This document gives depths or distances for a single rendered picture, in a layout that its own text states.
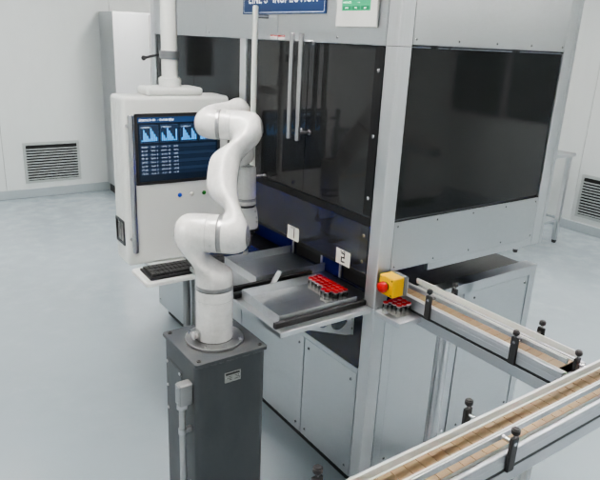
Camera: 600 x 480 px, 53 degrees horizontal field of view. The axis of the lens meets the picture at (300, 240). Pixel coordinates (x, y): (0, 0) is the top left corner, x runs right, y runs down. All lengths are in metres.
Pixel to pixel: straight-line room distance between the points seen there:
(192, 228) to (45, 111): 5.52
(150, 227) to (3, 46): 4.60
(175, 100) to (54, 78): 4.60
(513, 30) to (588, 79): 4.51
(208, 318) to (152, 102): 1.11
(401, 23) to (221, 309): 1.06
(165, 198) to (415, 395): 1.39
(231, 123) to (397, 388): 1.25
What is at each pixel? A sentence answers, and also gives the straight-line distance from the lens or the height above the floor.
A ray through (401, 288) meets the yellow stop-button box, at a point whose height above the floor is 0.99.
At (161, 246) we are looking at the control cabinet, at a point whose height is 0.88.
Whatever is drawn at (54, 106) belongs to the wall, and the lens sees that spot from 7.28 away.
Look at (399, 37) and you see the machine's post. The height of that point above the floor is 1.83.
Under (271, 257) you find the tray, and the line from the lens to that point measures 2.68.
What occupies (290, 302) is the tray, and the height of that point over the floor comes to 0.88.
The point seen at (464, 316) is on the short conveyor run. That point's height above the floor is 0.93.
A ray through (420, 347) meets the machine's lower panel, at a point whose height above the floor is 0.65.
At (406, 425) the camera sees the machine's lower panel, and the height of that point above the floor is 0.29.
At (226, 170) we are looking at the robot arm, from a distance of 1.92.
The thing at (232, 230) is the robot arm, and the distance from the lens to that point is 1.82.
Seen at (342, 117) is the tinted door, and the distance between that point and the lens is 2.26.
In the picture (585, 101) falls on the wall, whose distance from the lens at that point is 6.95.
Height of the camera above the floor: 1.81
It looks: 18 degrees down
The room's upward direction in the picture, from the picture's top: 3 degrees clockwise
